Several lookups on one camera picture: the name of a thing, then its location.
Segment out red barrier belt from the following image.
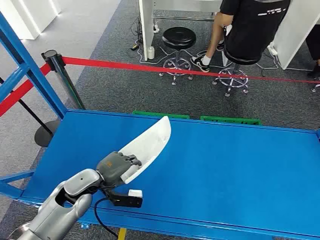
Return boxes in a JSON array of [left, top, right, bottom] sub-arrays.
[[61, 56, 320, 84], [0, 62, 52, 117]]

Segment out white plastic car part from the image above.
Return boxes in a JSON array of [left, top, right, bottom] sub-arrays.
[[117, 115, 172, 185]]

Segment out thin black stanchion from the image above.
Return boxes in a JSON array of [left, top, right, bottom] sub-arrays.
[[0, 77, 61, 149]]

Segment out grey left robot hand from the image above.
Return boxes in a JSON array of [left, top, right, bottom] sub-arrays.
[[96, 151, 143, 187]]

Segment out person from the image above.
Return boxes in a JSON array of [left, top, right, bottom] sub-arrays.
[[190, 0, 292, 73], [305, 24, 320, 79]]

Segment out black camera cable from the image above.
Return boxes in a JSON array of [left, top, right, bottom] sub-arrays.
[[94, 197, 120, 239]]

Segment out black stanchion post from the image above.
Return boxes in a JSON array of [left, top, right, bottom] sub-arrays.
[[41, 49, 86, 111]]

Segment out black round stool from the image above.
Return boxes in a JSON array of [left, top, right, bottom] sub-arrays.
[[158, 27, 197, 86], [212, 49, 261, 98]]

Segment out blue metal shelf rack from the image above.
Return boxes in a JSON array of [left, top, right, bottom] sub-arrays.
[[0, 11, 320, 240]]

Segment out green plastic crate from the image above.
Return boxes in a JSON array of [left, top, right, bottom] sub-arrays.
[[132, 110, 190, 120], [199, 115, 263, 126]]

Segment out white desk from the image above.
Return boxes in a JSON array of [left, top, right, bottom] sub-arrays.
[[272, 0, 320, 70], [137, 0, 223, 62]]

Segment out white display panel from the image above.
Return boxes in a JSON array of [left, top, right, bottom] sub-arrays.
[[0, 0, 61, 41]]

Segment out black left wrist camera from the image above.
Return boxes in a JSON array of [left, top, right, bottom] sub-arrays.
[[109, 189, 143, 209]]

